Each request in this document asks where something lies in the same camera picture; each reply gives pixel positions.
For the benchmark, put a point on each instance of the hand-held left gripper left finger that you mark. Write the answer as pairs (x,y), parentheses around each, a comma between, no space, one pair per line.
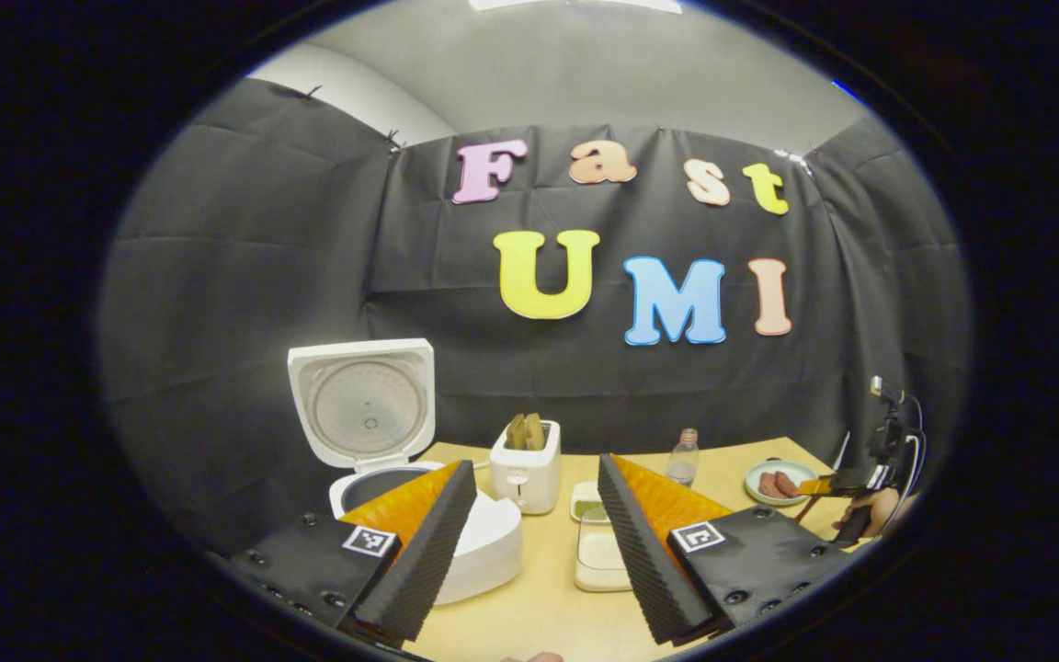
(428,552)

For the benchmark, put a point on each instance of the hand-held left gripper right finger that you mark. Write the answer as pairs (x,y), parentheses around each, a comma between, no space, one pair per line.
(640,552)

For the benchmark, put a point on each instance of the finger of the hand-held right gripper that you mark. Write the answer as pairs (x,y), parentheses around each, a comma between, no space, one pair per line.
(819,485)

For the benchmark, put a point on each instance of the clear container of rice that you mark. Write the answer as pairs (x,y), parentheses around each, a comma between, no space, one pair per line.
(601,556)

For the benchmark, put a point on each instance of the white rice cooker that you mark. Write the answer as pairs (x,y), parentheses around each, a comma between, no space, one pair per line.
(364,405)

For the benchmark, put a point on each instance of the pale green plate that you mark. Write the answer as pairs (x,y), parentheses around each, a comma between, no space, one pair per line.
(796,469)

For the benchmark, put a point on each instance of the clear plastic bottle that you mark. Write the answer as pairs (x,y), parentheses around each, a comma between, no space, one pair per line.
(682,464)

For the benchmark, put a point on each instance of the white toaster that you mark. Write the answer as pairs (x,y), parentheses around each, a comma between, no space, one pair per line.
(525,478)

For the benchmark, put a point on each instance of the brown toast slice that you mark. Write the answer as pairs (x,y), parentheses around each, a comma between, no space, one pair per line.
(536,432)
(516,432)

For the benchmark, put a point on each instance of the white frame pole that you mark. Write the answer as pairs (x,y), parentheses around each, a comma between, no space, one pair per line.
(842,450)

